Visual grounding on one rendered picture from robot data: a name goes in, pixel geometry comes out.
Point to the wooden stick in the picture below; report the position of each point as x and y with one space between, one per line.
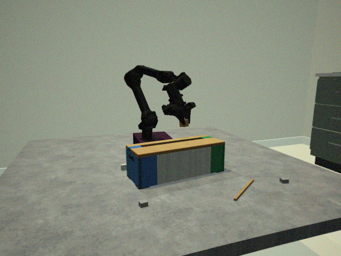
243 190

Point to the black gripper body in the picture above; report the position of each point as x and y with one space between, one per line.
177 103

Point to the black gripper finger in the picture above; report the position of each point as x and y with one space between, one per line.
179 115
187 114

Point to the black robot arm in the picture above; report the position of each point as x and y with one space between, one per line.
133 80

